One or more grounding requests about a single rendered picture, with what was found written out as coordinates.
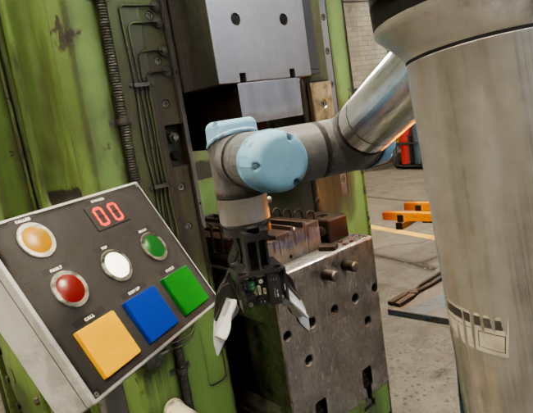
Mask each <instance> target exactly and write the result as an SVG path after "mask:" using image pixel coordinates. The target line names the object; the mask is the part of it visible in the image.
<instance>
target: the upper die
mask: <svg viewBox="0 0 533 413"><path fill-rule="evenodd" d="M183 99H184V107H185V112H186V116H187V121H188V126H189V132H195V131H201V130H205V129H206V127H207V125H208V124H209V123H211V122H216V121H221V120H231V119H236V118H242V117H247V116H251V117H252V118H253V119H254V120H255V121H256V123H259V122H264V121H269V120H278V119H283V118H288V117H293V116H302V115H303V105H302V99H301V93H300V87H299V81H298V77H296V78H288V79H272V80H263V81H255V82H247V83H238V84H232V85H227V86H224V87H220V88H215V89H210V90H207V91H203V92H200V93H193V94H190V95H186V96H183Z"/></svg>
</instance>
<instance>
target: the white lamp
mask: <svg viewBox="0 0 533 413"><path fill-rule="evenodd" d="M105 264H106V267H107V269H108V270H109V271H110V272H111V273H112V274H113V275H115V276H117V277H124V276H126V275H128V273H129V270H130V268H129V264H128V262H127V260H126V259H125V258H124V257H123V256H122V255H120V254H118V253H115V252H112V253H109V254H107V256H106V258H105Z"/></svg>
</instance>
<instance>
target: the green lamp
mask: <svg viewBox="0 0 533 413"><path fill-rule="evenodd" d="M144 245H145V247H146V248H147V250H148V252H150V253H151V254H152V255H154V256H163V255H164V253H165V248H164V245H163V243H162V241H161V240H160V239H159V238H157V237H155V236H153V235H148V236H147V237H146V238H145V239H144Z"/></svg>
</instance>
